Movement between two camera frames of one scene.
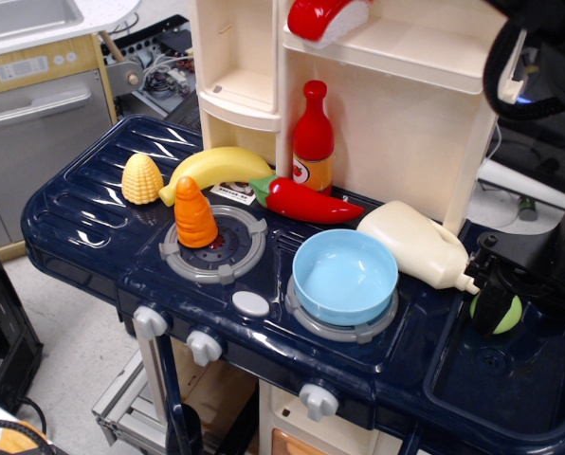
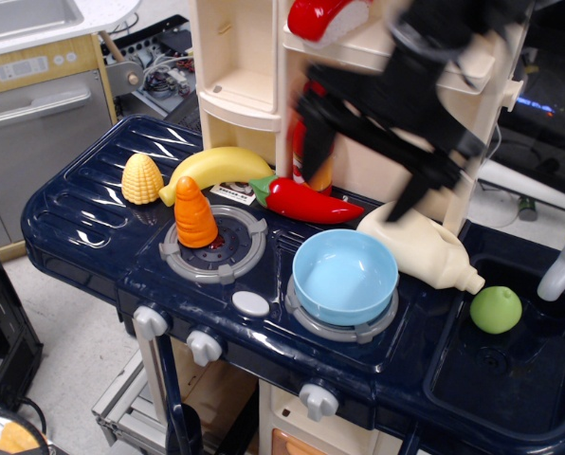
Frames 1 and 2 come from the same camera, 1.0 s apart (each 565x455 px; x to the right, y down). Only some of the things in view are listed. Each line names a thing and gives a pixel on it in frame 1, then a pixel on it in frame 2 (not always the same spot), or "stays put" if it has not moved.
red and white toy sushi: x=319 y=23 stays put
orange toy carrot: x=195 y=223 stays put
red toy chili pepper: x=300 y=203 stays put
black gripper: x=537 y=265 → x=399 y=113
